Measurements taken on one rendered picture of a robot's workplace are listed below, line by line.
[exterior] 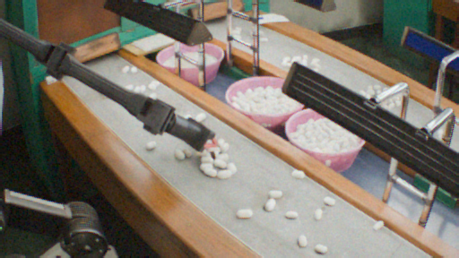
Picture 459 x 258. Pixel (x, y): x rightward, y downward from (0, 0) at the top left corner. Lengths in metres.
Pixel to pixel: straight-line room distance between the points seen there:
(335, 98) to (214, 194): 0.45
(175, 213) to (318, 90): 0.46
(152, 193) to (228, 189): 0.20
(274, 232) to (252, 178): 0.23
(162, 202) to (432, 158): 0.71
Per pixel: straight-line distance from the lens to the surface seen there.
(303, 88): 1.13
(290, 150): 1.48
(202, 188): 1.38
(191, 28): 1.43
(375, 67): 2.07
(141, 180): 1.38
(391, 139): 1.00
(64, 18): 2.07
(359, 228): 1.27
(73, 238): 1.22
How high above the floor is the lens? 1.59
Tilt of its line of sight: 32 degrees down
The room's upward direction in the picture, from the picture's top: 1 degrees counter-clockwise
